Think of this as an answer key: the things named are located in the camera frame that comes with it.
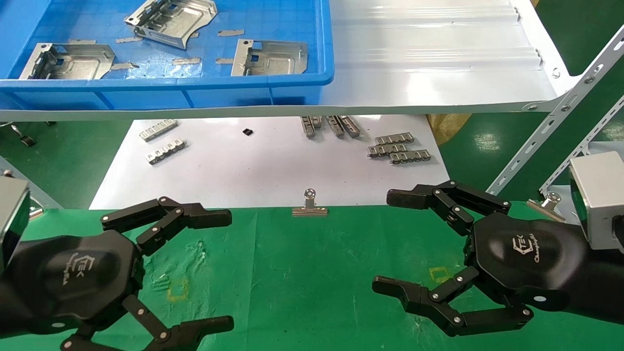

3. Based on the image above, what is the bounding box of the tan woven bag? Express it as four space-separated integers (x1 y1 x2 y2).
427 114 472 146

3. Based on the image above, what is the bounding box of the white shelf board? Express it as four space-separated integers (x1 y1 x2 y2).
0 0 581 121

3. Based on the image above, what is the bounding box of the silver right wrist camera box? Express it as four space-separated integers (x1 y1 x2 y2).
569 151 624 254

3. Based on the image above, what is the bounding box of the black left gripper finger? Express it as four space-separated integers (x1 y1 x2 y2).
101 196 233 257
61 295 235 351

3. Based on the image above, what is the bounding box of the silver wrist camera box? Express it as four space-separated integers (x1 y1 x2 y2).
0 175 31 273
569 151 624 254

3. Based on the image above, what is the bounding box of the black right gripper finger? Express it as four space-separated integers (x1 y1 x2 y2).
387 179 511 237
372 266 534 337

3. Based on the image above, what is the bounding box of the stamped sheet metal bracket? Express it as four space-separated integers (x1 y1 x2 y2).
231 39 309 77
19 43 116 80
124 0 218 50

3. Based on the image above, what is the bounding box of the green table cloth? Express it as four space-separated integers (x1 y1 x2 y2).
0 202 624 351

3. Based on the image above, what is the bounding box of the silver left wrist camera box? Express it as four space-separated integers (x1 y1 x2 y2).
0 175 31 273

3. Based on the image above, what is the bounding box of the white slotted angle rail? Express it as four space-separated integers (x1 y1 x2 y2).
539 95 624 195
487 24 624 196

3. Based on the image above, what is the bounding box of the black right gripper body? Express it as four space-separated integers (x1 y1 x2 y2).
463 212 593 312

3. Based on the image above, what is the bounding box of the white paper sheet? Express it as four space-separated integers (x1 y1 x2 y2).
89 115 450 210

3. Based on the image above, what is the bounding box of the grey metal frame beam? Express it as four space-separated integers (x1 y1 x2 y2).
0 156 64 210

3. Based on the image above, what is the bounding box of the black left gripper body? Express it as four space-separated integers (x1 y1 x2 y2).
0 229 145 338

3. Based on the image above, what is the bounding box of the blue plastic bin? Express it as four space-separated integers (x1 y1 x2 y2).
0 0 335 112

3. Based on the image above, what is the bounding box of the black caster wheel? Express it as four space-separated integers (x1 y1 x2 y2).
10 124 36 147

